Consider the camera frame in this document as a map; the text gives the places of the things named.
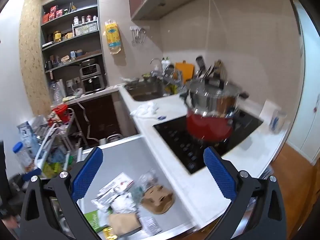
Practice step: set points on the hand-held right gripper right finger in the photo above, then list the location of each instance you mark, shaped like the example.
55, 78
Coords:
220, 175

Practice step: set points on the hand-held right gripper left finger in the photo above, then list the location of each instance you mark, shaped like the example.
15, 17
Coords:
86, 175

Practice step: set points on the plastic jar blue lid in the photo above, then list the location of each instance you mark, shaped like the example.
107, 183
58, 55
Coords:
22, 157

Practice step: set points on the silver foil packets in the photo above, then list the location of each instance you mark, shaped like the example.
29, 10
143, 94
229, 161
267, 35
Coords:
102, 200

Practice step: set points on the white red medicine box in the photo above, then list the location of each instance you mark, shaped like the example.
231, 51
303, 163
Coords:
116, 182

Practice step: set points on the blue white bag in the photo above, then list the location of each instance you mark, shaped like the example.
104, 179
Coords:
26, 135

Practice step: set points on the green packet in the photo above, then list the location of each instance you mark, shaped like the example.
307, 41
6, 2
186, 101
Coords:
93, 221

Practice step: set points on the red toaster appliance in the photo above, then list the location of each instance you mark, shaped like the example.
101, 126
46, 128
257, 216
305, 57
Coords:
208, 127

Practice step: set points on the white trolley rack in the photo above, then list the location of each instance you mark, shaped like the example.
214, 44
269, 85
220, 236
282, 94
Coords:
47, 145

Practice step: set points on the black cooktop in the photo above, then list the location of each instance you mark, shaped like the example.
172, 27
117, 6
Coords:
175, 140

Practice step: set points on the plain brown paper bag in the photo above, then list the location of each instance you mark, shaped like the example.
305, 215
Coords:
123, 222

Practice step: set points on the clear plastic bag green mark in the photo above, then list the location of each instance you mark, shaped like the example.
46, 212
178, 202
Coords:
147, 180

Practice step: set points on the dark base cabinet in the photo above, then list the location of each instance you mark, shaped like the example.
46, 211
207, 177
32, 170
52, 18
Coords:
100, 115

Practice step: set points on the yellow green wrapper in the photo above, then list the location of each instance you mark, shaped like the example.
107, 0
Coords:
111, 233

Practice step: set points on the printed brown paper bag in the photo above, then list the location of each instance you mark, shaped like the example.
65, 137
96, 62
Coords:
157, 200

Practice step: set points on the red snack packet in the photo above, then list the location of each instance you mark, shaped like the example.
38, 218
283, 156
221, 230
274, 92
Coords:
61, 112

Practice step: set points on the steel pot with lid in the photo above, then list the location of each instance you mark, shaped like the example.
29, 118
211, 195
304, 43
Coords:
212, 97

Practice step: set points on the yellow cloth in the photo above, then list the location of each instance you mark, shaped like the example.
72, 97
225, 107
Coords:
70, 98

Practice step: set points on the white printed leaflet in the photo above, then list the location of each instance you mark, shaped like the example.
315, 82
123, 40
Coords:
150, 225

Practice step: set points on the small blue wrapper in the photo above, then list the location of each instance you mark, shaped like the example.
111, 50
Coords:
162, 117

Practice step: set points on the clear water bottle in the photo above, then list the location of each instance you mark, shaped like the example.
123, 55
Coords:
57, 92

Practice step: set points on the white cloth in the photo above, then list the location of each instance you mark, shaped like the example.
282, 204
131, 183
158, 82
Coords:
145, 108

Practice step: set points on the silver black kitchen appliance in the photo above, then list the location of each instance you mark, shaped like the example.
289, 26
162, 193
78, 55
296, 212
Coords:
92, 76

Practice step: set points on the steel sink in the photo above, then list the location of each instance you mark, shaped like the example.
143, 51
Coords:
145, 92

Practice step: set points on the orange cutting board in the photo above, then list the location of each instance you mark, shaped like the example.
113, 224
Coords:
184, 70

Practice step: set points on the black slotted spatula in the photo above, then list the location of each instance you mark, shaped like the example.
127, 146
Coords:
199, 62

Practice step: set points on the white door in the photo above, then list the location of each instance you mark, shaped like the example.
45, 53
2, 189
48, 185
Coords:
308, 80

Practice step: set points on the yellow label jar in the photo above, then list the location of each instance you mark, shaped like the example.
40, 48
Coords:
57, 36

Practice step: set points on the yellow hanging bag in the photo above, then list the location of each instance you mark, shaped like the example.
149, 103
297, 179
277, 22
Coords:
113, 36

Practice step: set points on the white supplement jar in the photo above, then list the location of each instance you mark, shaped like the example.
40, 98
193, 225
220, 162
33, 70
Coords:
76, 20

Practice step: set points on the wall socket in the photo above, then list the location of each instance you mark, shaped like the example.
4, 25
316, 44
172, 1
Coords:
73, 81

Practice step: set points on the hook rail with metal spoons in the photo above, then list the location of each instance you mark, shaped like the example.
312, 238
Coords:
138, 36

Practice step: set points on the grey wall shelf unit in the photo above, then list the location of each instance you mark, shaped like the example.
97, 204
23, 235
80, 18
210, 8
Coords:
98, 12

